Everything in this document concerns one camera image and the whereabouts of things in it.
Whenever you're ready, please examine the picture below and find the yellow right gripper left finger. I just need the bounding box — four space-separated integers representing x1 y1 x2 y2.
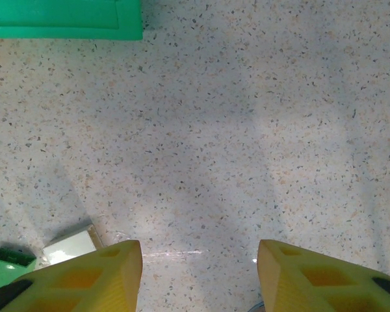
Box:
0 239 144 312

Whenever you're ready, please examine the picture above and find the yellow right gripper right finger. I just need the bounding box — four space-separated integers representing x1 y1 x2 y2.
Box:
257 239 390 312

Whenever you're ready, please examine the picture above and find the white square lego brick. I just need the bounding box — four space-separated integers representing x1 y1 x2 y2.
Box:
41 225 102 266

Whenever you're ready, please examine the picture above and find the green square lego brick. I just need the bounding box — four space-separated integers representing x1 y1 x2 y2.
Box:
0 247 38 297

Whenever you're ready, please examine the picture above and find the green plastic bin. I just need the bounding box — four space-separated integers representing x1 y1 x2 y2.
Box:
0 0 144 42

